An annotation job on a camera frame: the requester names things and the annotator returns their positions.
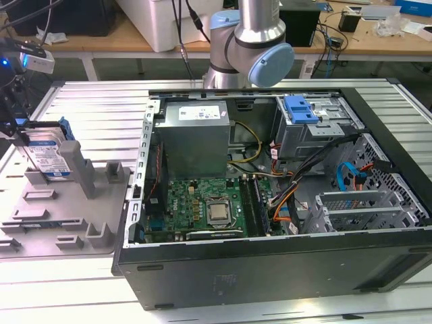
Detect blue plastic latch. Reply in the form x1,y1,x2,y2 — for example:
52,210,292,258
283,96,320,125

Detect RAM stick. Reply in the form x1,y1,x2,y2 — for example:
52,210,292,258
252,177,272,237

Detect red yellow power wire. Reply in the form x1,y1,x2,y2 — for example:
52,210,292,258
350,159,393,195

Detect blue cardboard box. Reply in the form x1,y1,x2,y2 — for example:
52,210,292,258
394,0,432,15

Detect small black cube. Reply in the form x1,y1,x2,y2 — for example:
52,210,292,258
338,9,359,34

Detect crumpled white tissue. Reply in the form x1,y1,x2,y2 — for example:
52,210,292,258
35,27,70,47

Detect hanging blue cable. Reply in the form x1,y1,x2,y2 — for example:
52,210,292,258
323,32,337,79

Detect black graphics card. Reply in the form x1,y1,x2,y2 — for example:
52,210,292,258
184,228,244,241

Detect silver CPU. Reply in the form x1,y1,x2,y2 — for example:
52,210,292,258
206,202,230,224

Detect clear plastic bags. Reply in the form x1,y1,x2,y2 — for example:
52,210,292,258
374,13,412,37

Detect metal drive cage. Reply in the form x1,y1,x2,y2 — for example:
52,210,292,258
272,95,366,160

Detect large black box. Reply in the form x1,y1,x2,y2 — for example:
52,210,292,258
5,0,117,37

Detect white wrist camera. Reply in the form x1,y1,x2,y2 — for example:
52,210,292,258
19,49,56,75

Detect grey parts rack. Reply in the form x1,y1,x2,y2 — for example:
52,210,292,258
0,140,134,261

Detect orange wire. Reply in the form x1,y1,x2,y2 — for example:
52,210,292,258
272,194,295,223

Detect coloured wire bundle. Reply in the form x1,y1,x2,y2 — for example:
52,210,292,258
266,170,298,209

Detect CPU socket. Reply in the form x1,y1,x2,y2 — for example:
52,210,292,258
203,196,236,231

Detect hard disk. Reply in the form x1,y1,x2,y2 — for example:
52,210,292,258
9,116,74,180

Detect white paper sheet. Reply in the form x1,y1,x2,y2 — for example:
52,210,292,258
401,20,432,38

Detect upright black box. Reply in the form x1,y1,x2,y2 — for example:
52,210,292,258
279,8,321,48

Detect green motherboard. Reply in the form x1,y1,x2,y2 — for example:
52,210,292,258
143,175,294,242

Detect black wire bundle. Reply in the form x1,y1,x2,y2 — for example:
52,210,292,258
288,133,358,234

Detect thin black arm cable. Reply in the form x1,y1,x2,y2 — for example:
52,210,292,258
170,0,212,82

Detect black RAM slot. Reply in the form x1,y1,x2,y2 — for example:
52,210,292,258
240,175,257,237

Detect flat white box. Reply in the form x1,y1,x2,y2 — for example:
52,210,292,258
360,5,402,21

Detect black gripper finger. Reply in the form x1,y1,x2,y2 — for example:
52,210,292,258
15,116,30,146

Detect grey power supply unit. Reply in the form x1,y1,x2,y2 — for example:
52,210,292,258
157,100,232,180

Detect black PC case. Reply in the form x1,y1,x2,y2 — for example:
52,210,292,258
111,79,432,311

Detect metal disk bay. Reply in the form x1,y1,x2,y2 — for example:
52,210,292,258
303,132,431,234

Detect blue data wire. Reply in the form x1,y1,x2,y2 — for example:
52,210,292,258
336,161,367,193

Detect yellow black wire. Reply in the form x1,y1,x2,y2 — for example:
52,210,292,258
227,120,264,167

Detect large white bin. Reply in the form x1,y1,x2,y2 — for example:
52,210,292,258
117,0,212,53

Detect wooden desk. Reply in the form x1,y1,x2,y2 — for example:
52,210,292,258
0,0,432,82

